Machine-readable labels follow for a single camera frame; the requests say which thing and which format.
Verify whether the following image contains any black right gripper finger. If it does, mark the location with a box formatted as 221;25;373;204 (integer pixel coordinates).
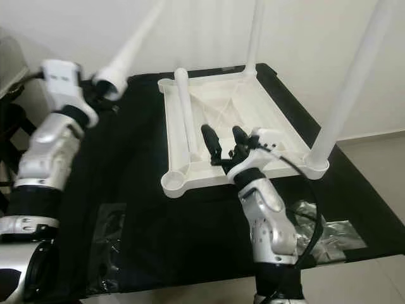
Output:
201;124;223;167
231;125;254;156

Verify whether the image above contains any white plastic table top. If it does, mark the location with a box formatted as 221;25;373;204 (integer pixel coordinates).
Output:
158;63;330;199

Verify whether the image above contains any black table cloth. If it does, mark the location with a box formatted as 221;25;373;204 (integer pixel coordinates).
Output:
63;63;405;298

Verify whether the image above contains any black round stool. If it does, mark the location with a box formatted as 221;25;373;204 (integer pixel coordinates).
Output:
0;101;26;184

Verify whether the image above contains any clear plastic storage box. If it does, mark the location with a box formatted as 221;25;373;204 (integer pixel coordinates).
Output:
0;35;32;96

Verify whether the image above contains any clear tape strip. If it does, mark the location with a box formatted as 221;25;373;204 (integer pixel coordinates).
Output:
85;203;127;295

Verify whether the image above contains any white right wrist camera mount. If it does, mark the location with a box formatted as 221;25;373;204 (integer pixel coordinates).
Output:
234;129;287;184

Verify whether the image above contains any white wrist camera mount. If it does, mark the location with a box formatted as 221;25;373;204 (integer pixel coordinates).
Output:
40;59;99;127
234;129;287;184

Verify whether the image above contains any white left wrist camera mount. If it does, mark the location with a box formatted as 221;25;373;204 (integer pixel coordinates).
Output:
40;59;99;127

